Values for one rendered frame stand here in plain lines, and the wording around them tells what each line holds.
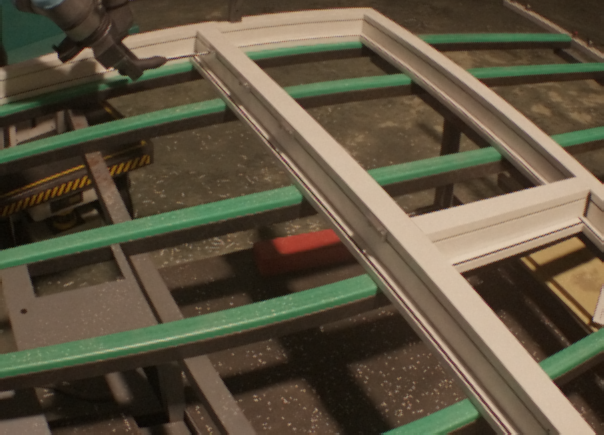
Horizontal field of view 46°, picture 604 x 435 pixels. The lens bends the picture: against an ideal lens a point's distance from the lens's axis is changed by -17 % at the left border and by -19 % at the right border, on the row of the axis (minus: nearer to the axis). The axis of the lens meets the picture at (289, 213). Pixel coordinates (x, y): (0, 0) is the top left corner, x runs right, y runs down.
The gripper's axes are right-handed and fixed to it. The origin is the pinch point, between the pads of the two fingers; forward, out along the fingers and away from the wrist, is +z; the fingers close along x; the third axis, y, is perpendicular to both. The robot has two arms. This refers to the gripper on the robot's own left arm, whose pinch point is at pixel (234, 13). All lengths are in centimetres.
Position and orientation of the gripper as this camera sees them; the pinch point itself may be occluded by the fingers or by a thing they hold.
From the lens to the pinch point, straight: 181.4
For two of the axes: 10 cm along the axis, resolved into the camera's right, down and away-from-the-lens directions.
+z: -0.5, 8.4, 5.5
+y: 9.1, -1.9, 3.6
